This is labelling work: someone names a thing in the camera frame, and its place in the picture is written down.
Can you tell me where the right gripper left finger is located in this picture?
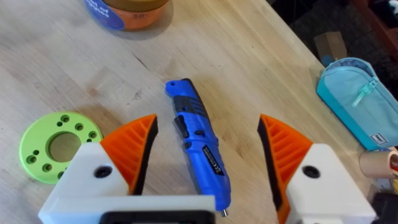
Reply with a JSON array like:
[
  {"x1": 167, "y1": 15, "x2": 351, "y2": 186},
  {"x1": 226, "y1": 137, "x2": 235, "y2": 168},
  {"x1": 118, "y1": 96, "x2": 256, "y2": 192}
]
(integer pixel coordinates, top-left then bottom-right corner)
[{"x1": 38, "y1": 113, "x2": 159, "y2": 222}]

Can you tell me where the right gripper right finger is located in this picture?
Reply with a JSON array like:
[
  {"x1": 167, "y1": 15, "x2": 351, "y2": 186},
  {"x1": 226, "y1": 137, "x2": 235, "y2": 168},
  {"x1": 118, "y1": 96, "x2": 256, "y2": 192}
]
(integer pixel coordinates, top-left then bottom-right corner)
[{"x1": 257, "y1": 113, "x2": 377, "y2": 224}]

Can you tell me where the blue electric screwdriver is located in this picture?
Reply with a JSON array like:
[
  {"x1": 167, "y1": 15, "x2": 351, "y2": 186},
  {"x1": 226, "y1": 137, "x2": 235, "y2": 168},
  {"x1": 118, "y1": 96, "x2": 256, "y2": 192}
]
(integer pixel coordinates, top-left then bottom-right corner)
[{"x1": 164, "y1": 78, "x2": 232, "y2": 218}]

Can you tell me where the green disc with holes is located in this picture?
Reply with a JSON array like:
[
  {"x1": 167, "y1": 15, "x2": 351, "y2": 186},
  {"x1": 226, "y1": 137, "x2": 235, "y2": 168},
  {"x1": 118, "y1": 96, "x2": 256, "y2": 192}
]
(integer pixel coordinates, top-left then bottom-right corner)
[{"x1": 19, "y1": 111, "x2": 103, "y2": 185}]

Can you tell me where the brown tape roll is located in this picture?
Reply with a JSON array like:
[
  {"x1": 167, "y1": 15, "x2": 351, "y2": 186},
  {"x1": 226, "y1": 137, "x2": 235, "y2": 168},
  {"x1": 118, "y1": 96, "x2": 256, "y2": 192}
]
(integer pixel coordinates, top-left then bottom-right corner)
[{"x1": 358, "y1": 148, "x2": 398, "y2": 180}]

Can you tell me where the light blue zip bag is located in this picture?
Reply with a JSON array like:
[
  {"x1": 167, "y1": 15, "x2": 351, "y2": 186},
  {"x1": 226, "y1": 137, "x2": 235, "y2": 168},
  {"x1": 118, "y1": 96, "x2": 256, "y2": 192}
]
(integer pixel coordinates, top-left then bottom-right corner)
[{"x1": 316, "y1": 57, "x2": 398, "y2": 151}]

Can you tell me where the brown cardboard box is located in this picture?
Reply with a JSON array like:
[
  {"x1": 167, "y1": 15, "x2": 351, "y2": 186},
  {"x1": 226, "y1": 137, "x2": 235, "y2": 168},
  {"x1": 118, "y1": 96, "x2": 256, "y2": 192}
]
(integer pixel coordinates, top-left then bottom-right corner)
[{"x1": 313, "y1": 30, "x2": 348, "y2": 63}]

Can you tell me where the orange toy tub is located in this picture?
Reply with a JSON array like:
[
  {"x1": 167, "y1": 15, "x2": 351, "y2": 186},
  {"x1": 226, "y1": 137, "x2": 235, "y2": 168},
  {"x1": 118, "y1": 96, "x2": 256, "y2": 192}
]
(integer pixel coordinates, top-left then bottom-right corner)
[{"x1": 83, "y1": 0, "x2": 170, "y2": 31}]

